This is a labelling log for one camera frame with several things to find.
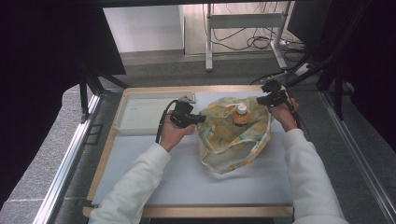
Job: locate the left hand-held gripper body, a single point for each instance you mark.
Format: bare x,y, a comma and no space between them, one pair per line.
182,113

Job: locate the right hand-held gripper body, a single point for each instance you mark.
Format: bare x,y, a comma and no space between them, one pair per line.
278,93

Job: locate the orange bottle with white cap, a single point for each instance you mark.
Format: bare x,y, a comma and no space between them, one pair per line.
241,117

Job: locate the green orange fruit print bag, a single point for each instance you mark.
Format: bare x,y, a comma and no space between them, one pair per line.
224,140

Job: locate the white plastic tray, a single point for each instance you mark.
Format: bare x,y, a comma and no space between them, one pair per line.
140,115

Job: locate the person's right hand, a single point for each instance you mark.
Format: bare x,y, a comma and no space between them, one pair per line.
286,116

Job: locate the person's left hand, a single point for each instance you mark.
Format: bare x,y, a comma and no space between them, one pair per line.
172,135

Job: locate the white power strip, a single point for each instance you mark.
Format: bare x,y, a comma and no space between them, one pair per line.
302,70

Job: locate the black metal stand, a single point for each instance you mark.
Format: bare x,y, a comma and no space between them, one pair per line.
337,93
83,96

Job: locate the white table mat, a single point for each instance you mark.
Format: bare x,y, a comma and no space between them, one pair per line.
186,183

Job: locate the wooden table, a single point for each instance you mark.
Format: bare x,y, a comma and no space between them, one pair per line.
202,212

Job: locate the black curtain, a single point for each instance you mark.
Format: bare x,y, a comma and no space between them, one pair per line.
46,62
367,62

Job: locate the white metal desk frame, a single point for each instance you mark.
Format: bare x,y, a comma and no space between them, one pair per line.
243,21

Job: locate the aluminium rail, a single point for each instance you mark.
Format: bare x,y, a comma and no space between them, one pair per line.
67,165
358,155

